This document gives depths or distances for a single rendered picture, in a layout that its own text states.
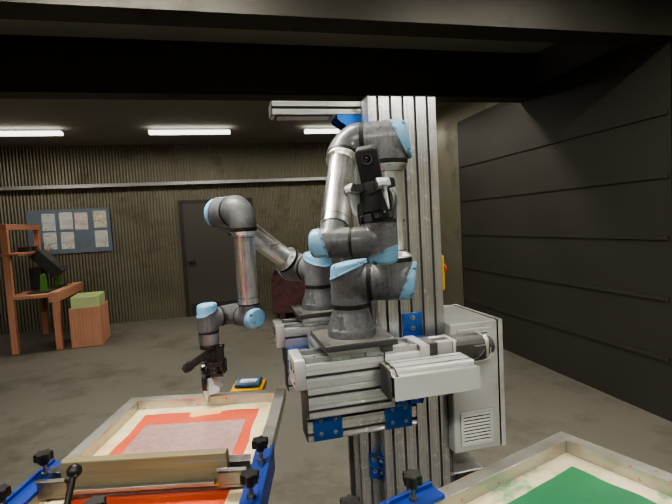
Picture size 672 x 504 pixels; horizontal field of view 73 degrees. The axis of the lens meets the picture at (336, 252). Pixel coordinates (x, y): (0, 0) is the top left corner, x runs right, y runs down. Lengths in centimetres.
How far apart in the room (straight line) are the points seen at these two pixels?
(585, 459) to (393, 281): 68
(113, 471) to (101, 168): 814
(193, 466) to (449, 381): 72
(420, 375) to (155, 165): 811
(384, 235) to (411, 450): 94
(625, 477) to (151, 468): 115
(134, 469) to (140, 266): 787
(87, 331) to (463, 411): 650
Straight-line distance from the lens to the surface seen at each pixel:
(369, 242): 110
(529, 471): 137
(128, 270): 914
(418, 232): 163
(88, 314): 762
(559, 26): 357
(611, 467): 143
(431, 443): 183
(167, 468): 131
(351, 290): 137
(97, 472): 138
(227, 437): 158
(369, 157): 96
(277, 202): 901
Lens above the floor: 161
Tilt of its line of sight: 4 degrees down
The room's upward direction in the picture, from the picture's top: 3 degrees counter-clockwise
